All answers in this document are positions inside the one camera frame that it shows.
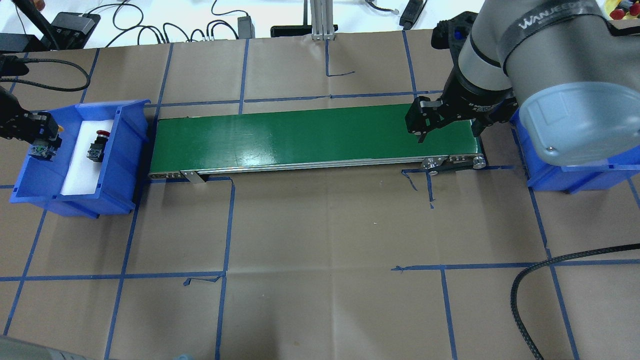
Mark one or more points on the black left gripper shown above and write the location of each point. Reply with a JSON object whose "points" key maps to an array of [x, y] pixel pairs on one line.
{"points": [[11, 116]]}

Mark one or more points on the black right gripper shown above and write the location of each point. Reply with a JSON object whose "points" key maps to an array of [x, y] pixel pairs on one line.
{"points": [[471, 98]]}

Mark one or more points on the red push button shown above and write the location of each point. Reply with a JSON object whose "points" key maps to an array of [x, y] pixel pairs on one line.
{"points": [[97, 149]]}

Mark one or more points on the yellow push button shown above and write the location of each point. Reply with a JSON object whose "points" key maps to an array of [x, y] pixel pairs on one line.
{"points": [[46, 143]]}

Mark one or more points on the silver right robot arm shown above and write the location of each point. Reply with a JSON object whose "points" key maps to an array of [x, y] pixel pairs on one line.
{"points": [[572, 75]]}

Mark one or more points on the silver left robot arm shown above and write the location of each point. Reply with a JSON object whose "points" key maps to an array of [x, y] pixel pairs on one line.
{"points": [[9, 107]]}

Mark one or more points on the blue left plastic bin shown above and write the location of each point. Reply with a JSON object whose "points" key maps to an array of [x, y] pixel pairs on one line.
{"points": [[39, 182]]}

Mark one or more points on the blue plastic bin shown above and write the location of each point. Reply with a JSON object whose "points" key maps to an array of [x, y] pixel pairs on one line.
{"points": [[591, 176], [39, 182]]}

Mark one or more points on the green conveyor belt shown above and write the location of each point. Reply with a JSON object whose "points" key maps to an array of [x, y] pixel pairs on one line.
{"points": [[299, 140]]}

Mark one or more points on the white foam pad left bin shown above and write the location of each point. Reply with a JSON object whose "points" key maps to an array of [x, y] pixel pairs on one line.
{"points": [[85, 165]]}

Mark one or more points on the blue right plastic bin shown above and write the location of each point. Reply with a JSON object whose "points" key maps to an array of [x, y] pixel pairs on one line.
{"points": [[591, 176]]}

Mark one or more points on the black power adapter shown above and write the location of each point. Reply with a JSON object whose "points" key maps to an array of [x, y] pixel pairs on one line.
{"points": [[245, 27]]}

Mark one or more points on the aluminium frame post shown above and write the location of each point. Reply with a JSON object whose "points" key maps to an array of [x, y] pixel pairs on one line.
{"points": [[322, 20]]}

